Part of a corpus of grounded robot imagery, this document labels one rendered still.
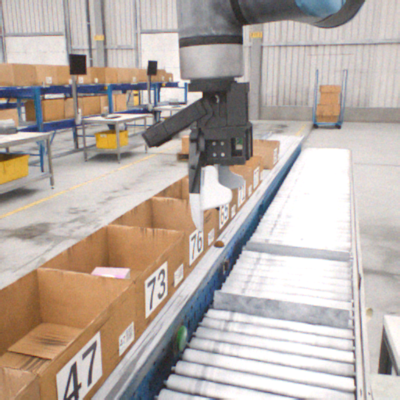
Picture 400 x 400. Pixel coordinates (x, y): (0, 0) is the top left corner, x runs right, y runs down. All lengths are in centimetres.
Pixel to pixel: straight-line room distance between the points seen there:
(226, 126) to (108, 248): 107
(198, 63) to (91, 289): 78
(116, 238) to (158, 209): 39
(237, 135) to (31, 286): 84
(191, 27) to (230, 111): 12
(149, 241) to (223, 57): 104
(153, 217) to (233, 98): 139
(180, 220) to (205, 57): 137
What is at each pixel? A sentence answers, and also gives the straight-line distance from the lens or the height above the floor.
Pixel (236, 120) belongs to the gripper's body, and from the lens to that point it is 65.
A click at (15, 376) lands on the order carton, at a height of 104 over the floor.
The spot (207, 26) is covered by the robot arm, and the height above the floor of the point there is 161.
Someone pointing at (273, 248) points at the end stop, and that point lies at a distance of 220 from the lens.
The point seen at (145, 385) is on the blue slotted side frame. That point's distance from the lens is 130.
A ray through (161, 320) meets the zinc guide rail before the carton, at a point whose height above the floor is 89.
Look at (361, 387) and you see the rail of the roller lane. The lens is 139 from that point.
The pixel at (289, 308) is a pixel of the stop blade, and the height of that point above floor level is 78.
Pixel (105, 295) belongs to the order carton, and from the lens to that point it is 124.
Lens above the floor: 155
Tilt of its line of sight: 16 degrees down
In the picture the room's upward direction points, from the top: straight up
